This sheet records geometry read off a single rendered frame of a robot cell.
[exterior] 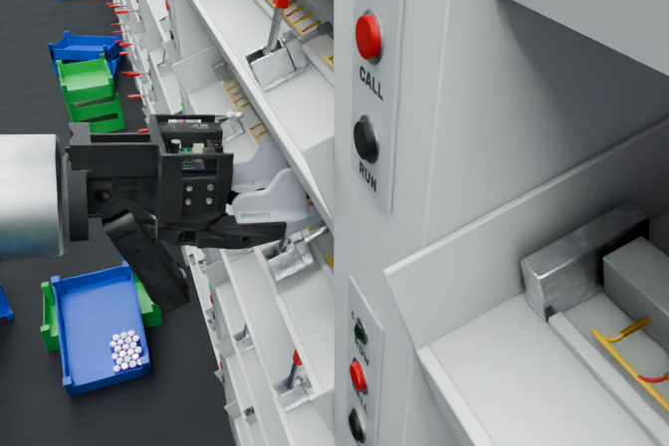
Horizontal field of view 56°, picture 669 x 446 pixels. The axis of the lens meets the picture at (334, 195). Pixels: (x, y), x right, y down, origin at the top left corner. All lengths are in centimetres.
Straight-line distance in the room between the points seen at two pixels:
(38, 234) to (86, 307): 136
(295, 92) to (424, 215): 25
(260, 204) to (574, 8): 37
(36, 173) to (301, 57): 20
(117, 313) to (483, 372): 159
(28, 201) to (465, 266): 31
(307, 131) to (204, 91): 53
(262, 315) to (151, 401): 89
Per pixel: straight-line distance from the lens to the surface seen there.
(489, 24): 20
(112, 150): 47
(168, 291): 55
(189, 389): 167
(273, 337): 78
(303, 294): 55
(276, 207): 51
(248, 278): 86
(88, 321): 181
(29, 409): 176
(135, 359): 167
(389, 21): 22
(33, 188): 46
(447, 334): 27
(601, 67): 24
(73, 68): 306
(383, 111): 24
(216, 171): 48
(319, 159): 31
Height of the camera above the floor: 127
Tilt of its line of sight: 34 degrees down
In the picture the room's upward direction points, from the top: straight up
